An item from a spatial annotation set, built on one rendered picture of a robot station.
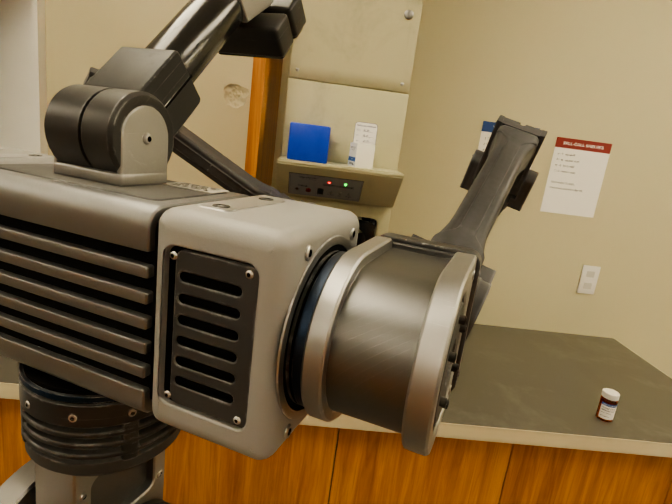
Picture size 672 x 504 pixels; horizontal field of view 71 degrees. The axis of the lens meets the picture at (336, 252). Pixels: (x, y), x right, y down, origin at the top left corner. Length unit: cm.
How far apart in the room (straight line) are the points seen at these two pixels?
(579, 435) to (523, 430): 14
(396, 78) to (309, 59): 23
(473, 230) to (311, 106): 81
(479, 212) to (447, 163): 121
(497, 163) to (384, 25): 73
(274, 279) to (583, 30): 180
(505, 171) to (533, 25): 127
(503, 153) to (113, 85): 50
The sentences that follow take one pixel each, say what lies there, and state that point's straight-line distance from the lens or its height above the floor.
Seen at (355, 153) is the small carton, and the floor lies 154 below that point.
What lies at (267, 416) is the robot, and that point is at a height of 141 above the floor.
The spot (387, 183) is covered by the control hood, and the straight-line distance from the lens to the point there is 123.
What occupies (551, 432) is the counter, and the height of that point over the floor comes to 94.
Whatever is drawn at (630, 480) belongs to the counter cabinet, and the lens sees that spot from 159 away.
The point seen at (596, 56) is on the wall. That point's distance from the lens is 201.
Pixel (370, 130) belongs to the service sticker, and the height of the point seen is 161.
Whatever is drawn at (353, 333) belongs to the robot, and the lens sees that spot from 28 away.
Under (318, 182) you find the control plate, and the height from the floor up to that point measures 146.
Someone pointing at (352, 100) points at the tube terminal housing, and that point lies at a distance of 131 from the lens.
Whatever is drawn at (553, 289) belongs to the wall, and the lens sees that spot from 205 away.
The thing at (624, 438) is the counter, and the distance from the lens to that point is 147.
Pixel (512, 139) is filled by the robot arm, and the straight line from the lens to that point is 76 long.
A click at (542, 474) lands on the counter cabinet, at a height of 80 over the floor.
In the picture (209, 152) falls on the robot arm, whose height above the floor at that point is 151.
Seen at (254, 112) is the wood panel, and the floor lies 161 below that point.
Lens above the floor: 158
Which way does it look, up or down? 14 degrees down
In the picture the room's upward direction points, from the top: 7 degrees clockwise
